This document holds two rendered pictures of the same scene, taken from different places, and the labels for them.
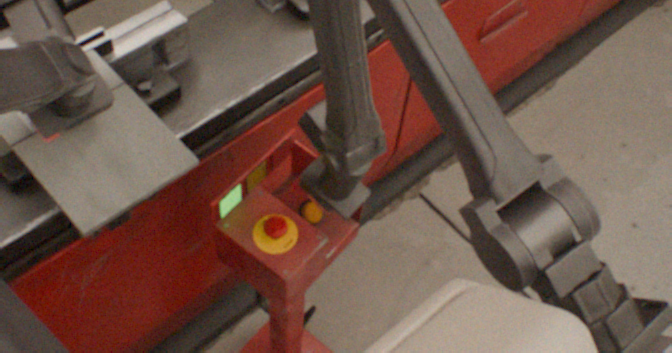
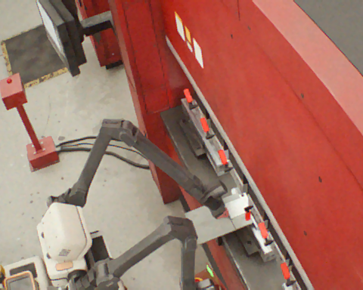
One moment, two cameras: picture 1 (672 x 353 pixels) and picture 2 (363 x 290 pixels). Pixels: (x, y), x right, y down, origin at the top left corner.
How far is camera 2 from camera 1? 1.94 m
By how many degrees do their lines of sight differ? 66
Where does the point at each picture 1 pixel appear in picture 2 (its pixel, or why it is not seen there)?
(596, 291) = (85, 279)
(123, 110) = (224, 227)
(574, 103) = not seen: outside the picture
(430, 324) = (81, 228)
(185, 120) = (237, 257)
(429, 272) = not seen: outside the picture
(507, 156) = (114, 263)
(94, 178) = (201, 217)
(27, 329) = (94, 158)
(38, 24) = (211, 186)
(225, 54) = (264, 273)
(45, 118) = not seen: hidden behind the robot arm
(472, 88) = (128, 254)
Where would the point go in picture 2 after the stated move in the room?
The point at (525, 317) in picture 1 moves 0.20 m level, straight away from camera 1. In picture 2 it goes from (69, 233) to (93, 271)
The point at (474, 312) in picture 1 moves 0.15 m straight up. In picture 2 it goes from (77, 232) to (66, 212)
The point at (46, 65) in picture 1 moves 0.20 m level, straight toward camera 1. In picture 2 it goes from (181, 180) to (133, 185)
